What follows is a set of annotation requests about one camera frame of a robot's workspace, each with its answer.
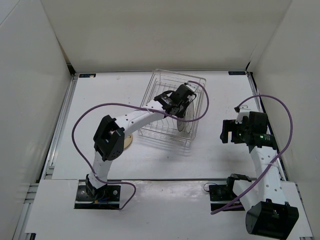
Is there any white plate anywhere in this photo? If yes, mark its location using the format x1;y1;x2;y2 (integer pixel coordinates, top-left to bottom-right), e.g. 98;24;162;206
184;101;195;134
177;111;186;132

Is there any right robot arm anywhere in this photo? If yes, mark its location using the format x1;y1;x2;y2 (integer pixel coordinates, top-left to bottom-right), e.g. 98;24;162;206
220;111;299;240

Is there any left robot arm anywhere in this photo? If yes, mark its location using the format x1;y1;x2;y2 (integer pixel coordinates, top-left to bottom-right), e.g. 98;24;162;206
85;82;197;200

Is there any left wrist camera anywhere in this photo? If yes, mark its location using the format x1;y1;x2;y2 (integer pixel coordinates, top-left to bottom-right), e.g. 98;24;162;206
184;81;198;93

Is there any left corner label sticker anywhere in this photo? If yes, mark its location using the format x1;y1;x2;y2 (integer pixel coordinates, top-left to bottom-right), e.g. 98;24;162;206
78;73;96;78

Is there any corner label sticker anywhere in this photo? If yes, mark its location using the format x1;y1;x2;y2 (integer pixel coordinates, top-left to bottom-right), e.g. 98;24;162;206
78;73;96;78
228;71;246;76

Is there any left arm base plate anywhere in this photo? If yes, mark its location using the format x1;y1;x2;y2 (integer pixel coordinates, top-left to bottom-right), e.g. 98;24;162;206
74;179;121;210

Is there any wire dish rack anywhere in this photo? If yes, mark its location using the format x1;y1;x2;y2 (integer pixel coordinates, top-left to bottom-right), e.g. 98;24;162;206
139;69;207;146

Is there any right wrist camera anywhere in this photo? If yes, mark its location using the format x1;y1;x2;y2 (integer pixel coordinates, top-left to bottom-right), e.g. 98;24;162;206
234;104;251;124

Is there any aluminium frame rail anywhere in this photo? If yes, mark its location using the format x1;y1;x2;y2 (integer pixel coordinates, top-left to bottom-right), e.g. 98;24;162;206
246;71;315;240
12;73;78;240

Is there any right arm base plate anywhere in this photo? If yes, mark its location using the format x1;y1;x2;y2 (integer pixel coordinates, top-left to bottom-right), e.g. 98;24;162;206
203;173;252;211

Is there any left aluminium frame rail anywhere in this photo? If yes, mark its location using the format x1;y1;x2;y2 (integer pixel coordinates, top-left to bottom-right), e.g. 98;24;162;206
12;73;78;240

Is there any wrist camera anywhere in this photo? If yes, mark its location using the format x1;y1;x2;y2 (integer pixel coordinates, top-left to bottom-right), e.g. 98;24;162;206
184;81;198;93
234;104;251;124

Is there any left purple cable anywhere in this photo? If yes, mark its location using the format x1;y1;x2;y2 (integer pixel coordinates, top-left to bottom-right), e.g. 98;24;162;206
71;80;210;210

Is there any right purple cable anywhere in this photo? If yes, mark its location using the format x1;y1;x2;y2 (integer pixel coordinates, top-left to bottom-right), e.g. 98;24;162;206
210;94;294;216

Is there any right corner label sticker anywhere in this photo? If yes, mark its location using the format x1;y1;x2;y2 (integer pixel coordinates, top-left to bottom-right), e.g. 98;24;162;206
228;71;246;76

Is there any cream floral plate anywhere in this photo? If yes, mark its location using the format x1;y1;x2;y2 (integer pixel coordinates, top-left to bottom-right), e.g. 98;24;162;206
124;134;133;149

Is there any right aluminium frame rail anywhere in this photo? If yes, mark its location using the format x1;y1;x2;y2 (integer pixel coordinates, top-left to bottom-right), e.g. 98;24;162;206
246;71;315;240

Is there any purple cable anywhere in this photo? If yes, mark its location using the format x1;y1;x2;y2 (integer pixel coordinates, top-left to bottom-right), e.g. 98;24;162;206
210;94;294;216
71;80;210;210

